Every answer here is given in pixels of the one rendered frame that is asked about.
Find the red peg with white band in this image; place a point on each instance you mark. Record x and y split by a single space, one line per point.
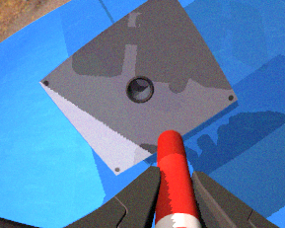
176 205

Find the grey sloped panel with hole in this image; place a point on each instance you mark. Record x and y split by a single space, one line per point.
149 72

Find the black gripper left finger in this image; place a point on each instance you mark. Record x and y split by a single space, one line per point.
132 207

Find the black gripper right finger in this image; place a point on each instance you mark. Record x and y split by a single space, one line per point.
218 208

